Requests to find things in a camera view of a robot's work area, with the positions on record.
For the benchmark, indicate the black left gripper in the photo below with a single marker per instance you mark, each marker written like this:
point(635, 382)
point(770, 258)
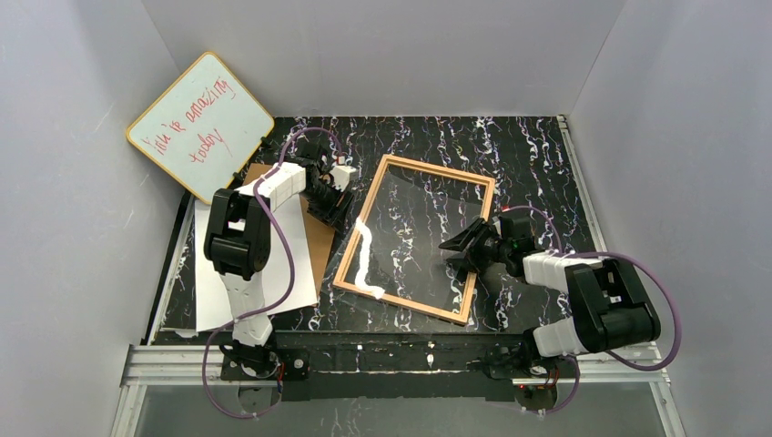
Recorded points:
point(329, 201)

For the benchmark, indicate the brown frame backing board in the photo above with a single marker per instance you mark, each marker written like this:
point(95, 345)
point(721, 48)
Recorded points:
point(310, 242)

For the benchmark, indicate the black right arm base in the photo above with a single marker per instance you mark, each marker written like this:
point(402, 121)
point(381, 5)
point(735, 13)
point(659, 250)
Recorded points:
point(518, 361)

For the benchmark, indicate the yellow-edged whiteboard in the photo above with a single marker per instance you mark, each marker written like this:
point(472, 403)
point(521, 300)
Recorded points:
point(203, 129)

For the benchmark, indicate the wooden picture frame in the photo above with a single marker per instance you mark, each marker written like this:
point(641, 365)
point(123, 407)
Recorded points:
point(362, 211)

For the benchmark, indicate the aluminium mounting rail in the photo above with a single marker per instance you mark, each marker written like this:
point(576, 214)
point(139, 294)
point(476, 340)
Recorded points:
point(191, 365)

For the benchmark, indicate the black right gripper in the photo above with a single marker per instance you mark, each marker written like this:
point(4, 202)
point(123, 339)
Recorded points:
point(482, 246)

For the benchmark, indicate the printed colour photo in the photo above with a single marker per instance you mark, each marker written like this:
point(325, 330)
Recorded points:
point(212, 303)

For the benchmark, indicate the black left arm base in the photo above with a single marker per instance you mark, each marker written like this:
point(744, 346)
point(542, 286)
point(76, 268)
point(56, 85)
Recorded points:
point(245, 363)

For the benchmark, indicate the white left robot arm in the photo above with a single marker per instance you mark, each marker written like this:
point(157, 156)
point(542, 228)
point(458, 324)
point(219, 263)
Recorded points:
point(249, 240)

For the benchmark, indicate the clear frame glass sheet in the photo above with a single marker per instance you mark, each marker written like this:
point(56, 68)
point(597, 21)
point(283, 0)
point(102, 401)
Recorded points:
point(410, 241)

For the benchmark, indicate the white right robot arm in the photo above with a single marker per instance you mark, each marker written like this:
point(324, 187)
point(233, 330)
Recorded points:
point(609, 305)

